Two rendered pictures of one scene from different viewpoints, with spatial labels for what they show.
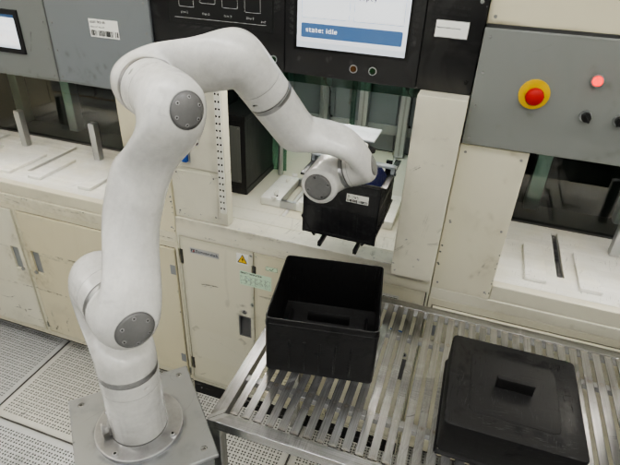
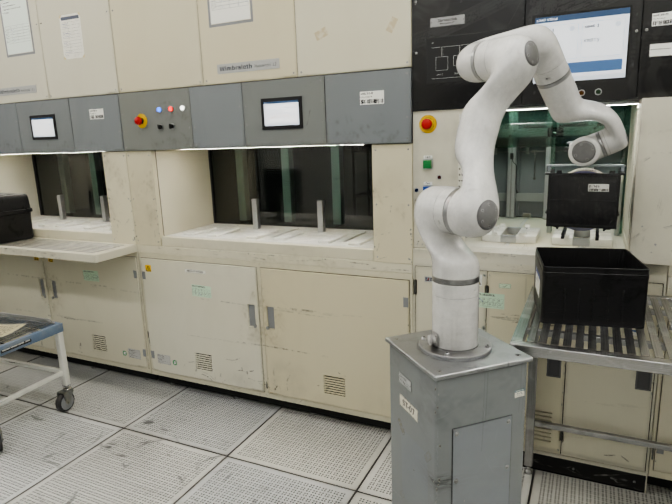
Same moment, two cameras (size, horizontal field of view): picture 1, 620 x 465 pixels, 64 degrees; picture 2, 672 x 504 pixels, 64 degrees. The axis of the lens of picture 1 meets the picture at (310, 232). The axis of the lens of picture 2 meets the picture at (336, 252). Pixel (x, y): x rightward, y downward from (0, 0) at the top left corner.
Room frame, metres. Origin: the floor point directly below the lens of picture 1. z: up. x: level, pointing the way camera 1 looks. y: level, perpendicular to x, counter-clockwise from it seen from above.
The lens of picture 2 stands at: (-0.64, 0.47, 1.32)
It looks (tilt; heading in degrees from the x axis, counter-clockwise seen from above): 12 degrees down; 8
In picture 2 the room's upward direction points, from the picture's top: 2 degrees counter-clockwise
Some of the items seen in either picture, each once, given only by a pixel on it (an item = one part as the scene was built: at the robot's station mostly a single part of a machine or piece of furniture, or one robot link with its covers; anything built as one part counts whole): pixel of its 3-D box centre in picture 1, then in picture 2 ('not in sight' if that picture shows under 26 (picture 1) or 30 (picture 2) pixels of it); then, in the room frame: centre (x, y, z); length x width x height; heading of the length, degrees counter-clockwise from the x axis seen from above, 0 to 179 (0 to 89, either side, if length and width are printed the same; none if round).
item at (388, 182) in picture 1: (351, 185); (583, 188); (1.28, -0.11, 1.11); 0.24 x 0.20 x 0.32; 72
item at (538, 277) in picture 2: (327, 315); (585, 284); (1.03, -0.06, 0.85); 0.28 x 0.28 x 0.17; 82
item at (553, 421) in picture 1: (509, 400); not in sight; (0.79, -0.48, 0.83); 0.29 x 0.29 x 0.13; 73
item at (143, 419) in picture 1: (134, 398); (455, 313); (0.73, 0.36, 0.85); 0.19 x 0.19 x 0.18
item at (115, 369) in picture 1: (113, 314); (447, 232); (0.75, 0.38, 1.07); 0.19 x 0.12 x 0.24; 39
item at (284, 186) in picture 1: (297, 192); (511, 233); (1.67, 0.05, 0.89); 0.22 x 0.21 x 0.04; 162
